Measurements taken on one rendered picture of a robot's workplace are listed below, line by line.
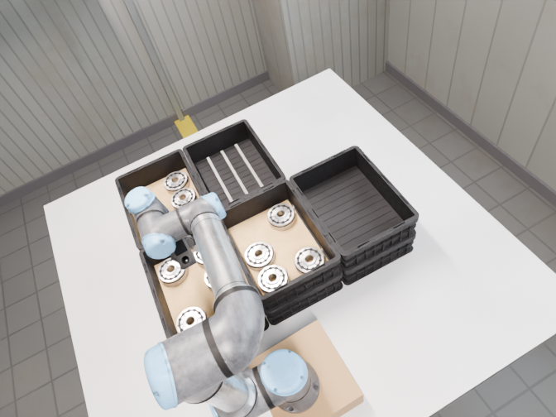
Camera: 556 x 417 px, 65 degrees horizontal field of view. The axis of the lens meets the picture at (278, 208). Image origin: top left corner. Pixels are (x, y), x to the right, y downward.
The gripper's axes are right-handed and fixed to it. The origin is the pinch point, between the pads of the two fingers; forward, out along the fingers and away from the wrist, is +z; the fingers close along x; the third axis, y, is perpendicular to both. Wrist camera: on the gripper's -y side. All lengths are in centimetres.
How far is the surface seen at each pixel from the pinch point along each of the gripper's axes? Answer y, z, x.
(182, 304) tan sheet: -1.9, 15.2, 14.4
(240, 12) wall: 198, 52, -84
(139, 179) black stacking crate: 59, 10, 11
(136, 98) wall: 196, 66, 9
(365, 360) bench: -44, 34, -29
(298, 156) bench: 47, 37, -53
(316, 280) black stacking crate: -18.6, 19.2, -29.2
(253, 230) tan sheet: 12.6, 19.8, -19.2
